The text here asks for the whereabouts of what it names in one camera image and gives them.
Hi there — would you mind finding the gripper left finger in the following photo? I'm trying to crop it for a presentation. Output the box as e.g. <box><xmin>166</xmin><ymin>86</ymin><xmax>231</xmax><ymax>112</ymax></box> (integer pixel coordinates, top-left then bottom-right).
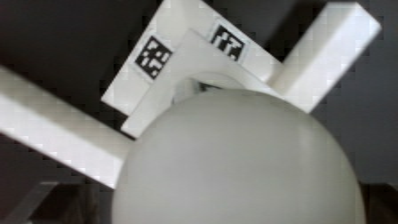
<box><xmin>0</xmin><ymin>181</ymin><xmax>59</xmax><ymax>224</ymax></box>

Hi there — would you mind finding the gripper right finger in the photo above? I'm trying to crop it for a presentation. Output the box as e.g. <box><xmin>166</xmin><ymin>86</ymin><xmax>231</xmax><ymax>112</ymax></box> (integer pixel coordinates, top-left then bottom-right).
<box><xmin>361</xmin><ymin>183</ymin><xmax>398</xmax><ymax>224</ymax></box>

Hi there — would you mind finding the white lamp bulb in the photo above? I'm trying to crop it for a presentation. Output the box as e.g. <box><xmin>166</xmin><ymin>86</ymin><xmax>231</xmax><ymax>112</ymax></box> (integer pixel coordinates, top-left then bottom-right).
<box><xmin>112</xmin><ymin>90</ymin><xmax>366</xmax><ymax>224</ymax></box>

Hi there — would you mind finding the white lamp base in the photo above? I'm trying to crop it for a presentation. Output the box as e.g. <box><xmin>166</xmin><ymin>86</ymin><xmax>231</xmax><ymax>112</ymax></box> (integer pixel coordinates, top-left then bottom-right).
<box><xmin>102</xmin><ymin>0</ymin><xmax>281</xmax><ymax>137</ymax></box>

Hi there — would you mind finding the white front fence bar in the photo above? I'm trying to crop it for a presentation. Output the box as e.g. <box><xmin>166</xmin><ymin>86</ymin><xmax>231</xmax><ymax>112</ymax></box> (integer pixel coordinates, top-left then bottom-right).
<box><xmin>0</xmin><ymin>66</ymin><xmax>134</xmax><ymax>188</ymax></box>

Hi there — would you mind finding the white fence bar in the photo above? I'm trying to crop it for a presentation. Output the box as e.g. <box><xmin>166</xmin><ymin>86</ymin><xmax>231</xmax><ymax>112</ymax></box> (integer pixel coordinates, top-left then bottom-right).
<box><xmin>0</xmin><ymin>66</ymin><xmax>134</xmax><ymax>188</ymax></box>
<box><xmin>269</xmin><ymin>2</ymin><xmax>382</xmax><ymax>113</ymax></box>

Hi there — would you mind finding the white right fence bar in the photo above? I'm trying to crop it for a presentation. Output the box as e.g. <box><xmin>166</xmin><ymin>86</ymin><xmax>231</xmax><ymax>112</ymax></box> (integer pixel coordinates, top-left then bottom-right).
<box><xmin>269</xmin><ymin>2</ymin><xmax>382</xmax><ymax>113</ymax></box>

